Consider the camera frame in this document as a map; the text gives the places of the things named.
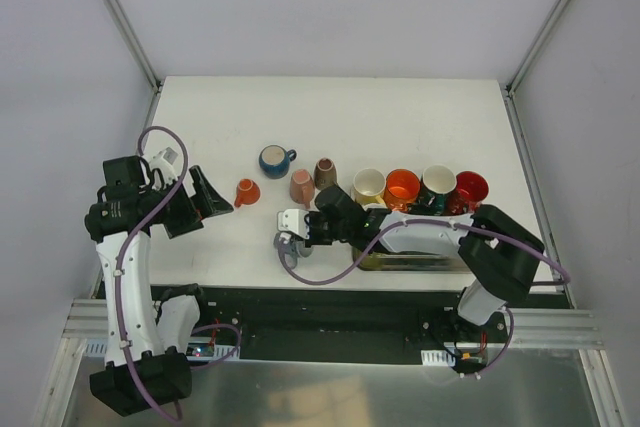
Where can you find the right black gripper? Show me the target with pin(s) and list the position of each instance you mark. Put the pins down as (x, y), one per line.
(311, 229)

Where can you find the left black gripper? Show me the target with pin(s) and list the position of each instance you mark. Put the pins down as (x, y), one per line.
(189, 205)

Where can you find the grey-blue mug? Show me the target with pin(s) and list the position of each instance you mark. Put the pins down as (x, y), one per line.
(290, 249)

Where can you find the yellow mug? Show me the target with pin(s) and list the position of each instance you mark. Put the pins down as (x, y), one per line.
(368, 187)

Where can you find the bright orange mug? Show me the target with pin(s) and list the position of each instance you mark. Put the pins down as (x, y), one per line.
(402, 189)

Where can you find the dark green mug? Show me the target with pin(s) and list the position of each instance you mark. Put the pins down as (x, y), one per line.
(437, 183)

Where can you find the red mug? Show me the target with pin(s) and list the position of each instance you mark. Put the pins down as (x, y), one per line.
(470, 191)

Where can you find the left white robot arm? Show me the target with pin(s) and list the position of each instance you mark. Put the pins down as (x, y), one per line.
(146, 358)

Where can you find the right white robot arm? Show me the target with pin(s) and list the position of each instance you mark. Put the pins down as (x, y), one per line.
(502, 255)

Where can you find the pink mug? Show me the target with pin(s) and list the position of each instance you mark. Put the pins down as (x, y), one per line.
(302, 188)

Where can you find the brown striped mug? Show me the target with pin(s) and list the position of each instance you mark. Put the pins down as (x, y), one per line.
(325, 174)

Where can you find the blue ribbed mug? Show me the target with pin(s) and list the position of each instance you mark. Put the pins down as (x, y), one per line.
(275, 161)

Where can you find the small orange cup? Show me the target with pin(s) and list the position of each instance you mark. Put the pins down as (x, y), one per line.
(247, 193)

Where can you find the steel baking tray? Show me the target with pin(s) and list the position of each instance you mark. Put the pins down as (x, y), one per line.
(412, 262)

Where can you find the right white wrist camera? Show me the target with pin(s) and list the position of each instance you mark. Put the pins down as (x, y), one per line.
(294, 221)

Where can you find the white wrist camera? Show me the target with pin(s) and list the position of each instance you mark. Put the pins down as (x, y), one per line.
(294, 221)
(162, 168)

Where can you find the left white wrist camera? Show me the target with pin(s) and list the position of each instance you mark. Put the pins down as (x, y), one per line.
(162, 168)

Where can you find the right white cable duct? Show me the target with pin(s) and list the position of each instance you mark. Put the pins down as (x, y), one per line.
(441, 358)

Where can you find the white cable duct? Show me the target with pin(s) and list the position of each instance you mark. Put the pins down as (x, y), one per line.
(441, 358)
(198, 352)

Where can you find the left white cable duct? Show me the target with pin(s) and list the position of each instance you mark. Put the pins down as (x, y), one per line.
(198, 352)

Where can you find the left aluminium frame post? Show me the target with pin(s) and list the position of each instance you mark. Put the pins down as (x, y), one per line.
(133, 43)

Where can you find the aluminium frame post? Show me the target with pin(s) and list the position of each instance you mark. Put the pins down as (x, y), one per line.
(133, 43)
(541, 38)

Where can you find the right aluminium frame post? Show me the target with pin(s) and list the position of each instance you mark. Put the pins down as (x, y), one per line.
(541, 38)

